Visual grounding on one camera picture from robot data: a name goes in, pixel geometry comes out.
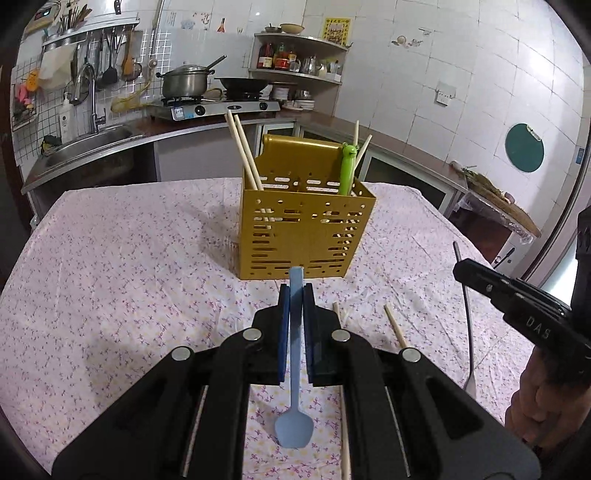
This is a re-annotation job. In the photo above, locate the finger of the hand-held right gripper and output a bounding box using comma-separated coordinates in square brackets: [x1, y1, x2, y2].
[452, 258, 591, 370]

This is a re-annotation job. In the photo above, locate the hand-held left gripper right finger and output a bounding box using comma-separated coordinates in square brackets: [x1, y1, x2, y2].
[302, 284, 541, 480]

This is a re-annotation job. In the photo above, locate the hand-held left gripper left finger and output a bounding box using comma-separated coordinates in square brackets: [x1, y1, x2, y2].
[51, 284, 291, 480]

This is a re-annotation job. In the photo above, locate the metal fork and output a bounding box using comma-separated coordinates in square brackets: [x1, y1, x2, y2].
[452, 241, 481, 400]

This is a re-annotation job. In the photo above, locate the blue plastic spoon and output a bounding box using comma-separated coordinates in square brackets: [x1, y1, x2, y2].
[274, 266, 311, 449]

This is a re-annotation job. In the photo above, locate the gold perforated utensil holder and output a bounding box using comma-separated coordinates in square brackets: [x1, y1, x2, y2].
[238, 134, 377, 281]

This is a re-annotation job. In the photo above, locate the cup of cooking utensils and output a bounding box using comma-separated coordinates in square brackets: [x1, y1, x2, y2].
[58, 2, 93, 35]

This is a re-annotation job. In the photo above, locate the person's right hand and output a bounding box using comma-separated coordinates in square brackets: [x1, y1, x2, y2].
[505, 353, 578, 457]

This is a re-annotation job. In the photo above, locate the wooden side table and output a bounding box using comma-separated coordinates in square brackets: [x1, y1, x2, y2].
[462, 187, 542, 243]

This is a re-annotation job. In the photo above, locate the bundle of vegetables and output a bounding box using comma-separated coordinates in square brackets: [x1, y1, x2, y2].
[450, 161, 513, 206]

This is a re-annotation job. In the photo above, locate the green round cutting board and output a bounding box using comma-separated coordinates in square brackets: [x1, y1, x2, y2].
[504, 123, 544, 174]

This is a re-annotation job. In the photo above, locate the green frog utensil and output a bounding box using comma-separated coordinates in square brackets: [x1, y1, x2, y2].
[339, 143, 362, 197]

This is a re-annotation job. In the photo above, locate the pink floral tablecloth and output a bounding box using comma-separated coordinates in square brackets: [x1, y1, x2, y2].
[0, 178, 536, 480]

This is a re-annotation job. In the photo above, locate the brown kitchen counter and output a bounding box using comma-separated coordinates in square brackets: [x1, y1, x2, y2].
[21, 111, 469, 195]

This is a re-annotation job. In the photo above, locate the steel gas stove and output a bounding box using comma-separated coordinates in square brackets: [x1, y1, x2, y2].
[148, 96, 281, 121]

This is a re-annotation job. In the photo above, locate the stack of white dishes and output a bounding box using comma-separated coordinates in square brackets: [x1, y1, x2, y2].
[270, 83, 315, 110]

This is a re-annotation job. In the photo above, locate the black wok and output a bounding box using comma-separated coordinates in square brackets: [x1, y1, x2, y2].
[213, 76, 271, 93]

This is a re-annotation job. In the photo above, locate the steel kitchen sink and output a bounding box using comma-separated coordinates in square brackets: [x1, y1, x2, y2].
[44, 124, 144, 169]

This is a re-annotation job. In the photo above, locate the steel pot with lid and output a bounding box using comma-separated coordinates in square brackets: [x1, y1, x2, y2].
[156, 55, 228, 99]

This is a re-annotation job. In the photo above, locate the row of sauce bottles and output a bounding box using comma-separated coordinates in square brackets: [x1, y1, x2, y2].
[256, 41, 298, 71]

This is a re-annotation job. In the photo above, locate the steel faucet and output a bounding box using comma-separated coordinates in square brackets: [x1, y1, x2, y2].
[76, 64, 107, 134]

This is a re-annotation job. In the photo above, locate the white soap bottle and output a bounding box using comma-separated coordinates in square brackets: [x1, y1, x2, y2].
[59, 92, 75, 143]

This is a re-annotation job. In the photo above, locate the black spatula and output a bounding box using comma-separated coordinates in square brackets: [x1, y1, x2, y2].
[99, 34, 118, 86]

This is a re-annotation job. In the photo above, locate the wooden spatula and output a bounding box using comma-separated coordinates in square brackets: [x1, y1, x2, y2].
[121, 30, 136, 77]

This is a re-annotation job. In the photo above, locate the white cloth bag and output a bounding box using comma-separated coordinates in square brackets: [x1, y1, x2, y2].
[37, 46, 77, 90]

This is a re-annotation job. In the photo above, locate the grey corner wall shelf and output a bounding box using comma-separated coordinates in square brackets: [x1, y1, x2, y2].
[248, 31, 351, 85]

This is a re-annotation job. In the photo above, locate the yellow wall poster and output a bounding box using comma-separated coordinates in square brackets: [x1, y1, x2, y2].
[322, 17, 350, 47]

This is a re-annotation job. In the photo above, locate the grey wall pipe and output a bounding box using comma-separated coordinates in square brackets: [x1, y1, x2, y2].
[141, 0, 166, 65]

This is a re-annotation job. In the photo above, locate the steel wall utensil rack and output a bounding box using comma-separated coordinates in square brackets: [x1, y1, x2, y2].
[41, 16, 141, 49]

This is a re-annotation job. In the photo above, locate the wall controller box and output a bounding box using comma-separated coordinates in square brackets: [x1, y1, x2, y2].
[30, 0, 63, 21]

